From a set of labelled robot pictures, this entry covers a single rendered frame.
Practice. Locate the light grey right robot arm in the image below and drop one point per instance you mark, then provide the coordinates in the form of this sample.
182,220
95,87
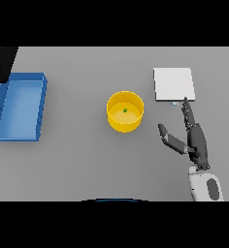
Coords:
200,187

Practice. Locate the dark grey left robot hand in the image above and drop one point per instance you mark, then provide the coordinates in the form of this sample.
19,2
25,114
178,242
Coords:
5,63

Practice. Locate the green nut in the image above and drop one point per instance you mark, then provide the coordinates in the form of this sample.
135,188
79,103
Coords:
124,110

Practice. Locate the pale square measuring scale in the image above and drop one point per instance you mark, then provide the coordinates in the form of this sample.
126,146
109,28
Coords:
174,84

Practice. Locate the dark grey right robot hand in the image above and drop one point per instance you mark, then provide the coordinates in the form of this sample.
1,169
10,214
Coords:
197,142

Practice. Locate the yellow bowl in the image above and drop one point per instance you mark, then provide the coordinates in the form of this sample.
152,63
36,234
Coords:
124,124

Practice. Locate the blue tray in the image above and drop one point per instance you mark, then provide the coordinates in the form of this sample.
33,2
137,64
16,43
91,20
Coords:
19,106

